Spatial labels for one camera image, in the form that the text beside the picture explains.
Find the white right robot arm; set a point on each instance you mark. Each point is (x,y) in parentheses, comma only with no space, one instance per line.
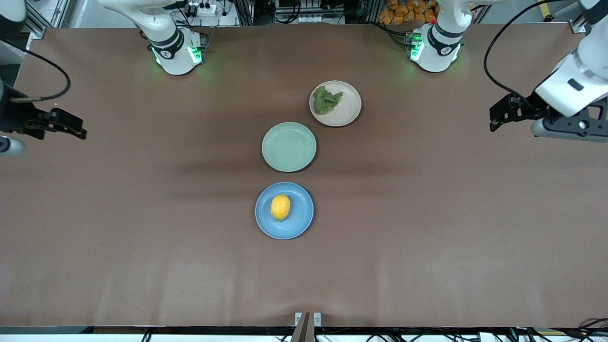
(173,45)

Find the yellow lemon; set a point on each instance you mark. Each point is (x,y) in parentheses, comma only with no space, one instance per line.
(280,207)

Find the blue plate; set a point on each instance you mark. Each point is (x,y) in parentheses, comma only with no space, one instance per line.
(297,221)

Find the beige plate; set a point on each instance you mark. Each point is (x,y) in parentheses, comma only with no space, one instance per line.
(346,111)

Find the metal table edge bracket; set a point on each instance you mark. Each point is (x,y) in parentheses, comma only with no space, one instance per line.
(308,325)

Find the green lettuce leaf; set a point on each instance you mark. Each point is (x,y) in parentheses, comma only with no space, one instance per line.
(327,100)

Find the pale green plate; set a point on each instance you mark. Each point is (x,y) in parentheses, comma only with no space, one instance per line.
(289,147)

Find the white power strip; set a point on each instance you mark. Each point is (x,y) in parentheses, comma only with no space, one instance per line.
(202,8)

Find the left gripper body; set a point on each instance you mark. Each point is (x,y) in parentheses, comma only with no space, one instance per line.
(533,107)

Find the aluminium frame profile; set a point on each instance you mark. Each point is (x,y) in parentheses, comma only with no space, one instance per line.
(45,19)

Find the bag of orange items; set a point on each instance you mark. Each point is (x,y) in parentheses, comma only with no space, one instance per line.
(406,12)

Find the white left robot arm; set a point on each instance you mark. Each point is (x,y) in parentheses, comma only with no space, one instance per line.
(439,45)

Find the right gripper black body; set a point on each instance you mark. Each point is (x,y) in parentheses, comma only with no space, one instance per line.
(14,117)

